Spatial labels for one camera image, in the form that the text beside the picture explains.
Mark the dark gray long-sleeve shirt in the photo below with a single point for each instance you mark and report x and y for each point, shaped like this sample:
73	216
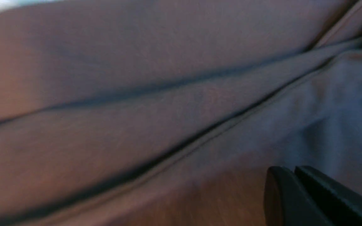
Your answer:
169	112

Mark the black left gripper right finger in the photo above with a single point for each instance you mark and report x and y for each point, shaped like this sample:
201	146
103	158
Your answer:
338	203

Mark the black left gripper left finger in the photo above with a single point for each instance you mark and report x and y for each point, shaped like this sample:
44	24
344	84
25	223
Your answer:
287	203

